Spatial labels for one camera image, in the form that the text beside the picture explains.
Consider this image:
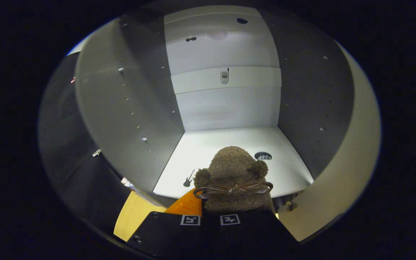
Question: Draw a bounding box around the brown fuzzy shoe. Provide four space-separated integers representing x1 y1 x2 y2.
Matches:
193 146 274 214

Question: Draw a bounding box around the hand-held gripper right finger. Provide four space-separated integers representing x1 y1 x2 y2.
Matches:
210 209 300 259

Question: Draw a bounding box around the grey shoe cabinet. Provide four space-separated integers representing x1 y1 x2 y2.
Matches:
74 5 355 202

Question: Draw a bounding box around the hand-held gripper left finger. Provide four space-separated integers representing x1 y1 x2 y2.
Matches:
127 188 211 259

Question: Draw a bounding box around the black backdrop cloth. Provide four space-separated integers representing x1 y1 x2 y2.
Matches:
38 52 133 231

